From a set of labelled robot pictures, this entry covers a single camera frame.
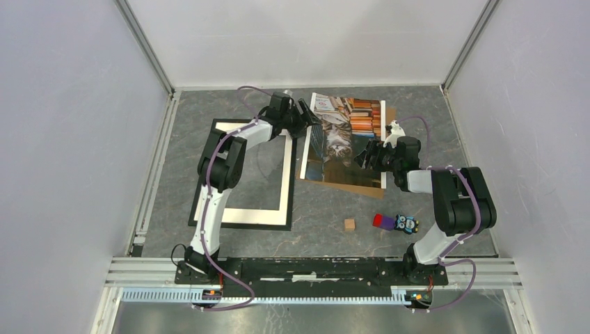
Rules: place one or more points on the small wooden cube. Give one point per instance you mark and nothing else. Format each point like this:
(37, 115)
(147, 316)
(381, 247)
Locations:
(349, 225)

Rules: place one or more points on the white mat board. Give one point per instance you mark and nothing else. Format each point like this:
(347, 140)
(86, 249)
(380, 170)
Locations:
(258, 216)

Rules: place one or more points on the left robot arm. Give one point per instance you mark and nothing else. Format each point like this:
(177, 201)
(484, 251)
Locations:
(221, 166)

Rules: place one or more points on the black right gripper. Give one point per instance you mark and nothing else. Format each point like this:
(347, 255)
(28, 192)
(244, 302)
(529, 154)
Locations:
(380, 149)

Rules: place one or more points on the cat photo print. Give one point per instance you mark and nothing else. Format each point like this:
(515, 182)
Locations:
(327, 107)

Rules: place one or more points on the brown backing board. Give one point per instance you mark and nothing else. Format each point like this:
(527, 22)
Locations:
(392, 115)

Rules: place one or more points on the white cable duct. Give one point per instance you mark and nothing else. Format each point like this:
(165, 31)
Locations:
(213, 296)

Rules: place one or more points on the red purple toy brick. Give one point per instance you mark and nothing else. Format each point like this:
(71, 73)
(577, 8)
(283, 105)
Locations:
(384, 222)

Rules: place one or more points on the black picture frame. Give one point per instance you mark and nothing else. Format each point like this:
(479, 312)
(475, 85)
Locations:
(288, 203)

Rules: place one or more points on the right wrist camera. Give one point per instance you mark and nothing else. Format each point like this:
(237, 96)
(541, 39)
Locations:
(394, 132)

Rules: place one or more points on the aluminium frame rail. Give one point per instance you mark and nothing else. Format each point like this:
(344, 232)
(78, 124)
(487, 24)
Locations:
(143, 42)

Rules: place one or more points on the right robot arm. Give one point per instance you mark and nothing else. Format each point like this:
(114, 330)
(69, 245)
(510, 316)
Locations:
(462, 203)

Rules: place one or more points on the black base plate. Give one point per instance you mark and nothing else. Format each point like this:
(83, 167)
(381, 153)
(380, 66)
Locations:
(314, 276)

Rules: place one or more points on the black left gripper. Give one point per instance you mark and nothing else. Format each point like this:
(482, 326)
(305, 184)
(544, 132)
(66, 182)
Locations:
(307, 119)

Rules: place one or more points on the blue owl toy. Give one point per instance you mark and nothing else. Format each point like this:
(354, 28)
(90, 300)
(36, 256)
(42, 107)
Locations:
(406, 224)

